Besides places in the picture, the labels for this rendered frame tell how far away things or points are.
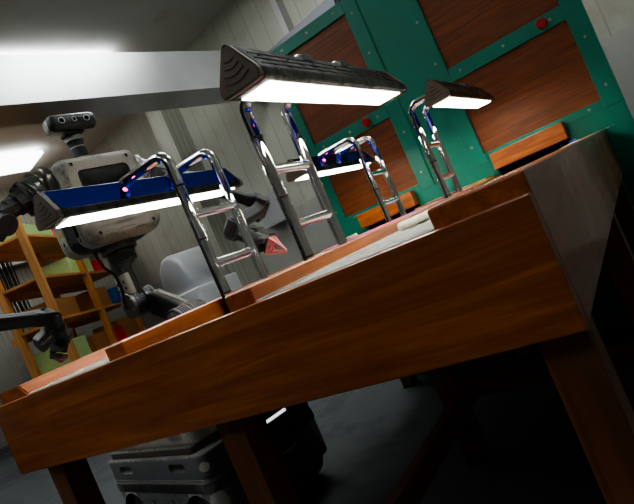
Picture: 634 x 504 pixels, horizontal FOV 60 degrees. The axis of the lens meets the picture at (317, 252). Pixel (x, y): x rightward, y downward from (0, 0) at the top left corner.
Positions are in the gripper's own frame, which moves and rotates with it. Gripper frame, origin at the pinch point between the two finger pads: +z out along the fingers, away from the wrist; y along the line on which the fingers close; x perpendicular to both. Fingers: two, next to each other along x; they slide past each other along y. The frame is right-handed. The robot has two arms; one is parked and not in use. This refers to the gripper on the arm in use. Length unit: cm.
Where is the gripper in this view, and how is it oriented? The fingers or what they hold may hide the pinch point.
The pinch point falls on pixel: (284, 250)
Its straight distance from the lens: 204.6
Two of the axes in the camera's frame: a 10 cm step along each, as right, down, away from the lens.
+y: 4.8, -2.1, 8.5
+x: -1.9, 9.2, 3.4
